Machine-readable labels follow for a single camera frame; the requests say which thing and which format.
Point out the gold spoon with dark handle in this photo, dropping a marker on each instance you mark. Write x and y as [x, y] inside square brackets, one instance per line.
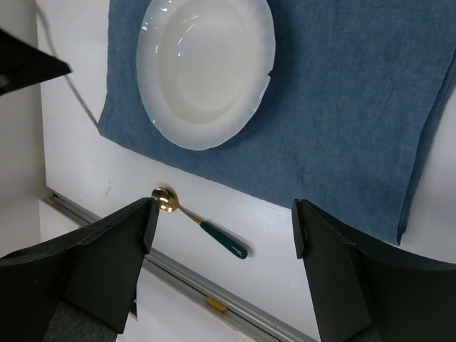
[168, 202]

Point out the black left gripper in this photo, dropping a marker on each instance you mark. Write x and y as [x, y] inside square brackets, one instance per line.
[23, 65]

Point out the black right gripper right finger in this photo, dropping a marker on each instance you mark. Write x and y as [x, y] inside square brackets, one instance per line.
[363, 289]

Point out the blue cloth napkin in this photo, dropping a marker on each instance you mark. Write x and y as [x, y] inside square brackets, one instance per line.
[356, 94]

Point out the clear glass plate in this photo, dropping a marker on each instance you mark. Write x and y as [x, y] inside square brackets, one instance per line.
[203, 68]

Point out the aluminium rail frame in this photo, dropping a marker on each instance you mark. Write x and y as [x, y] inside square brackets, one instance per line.
[269, 287]

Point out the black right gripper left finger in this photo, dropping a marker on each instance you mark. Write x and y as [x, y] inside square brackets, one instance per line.
[80, 286]

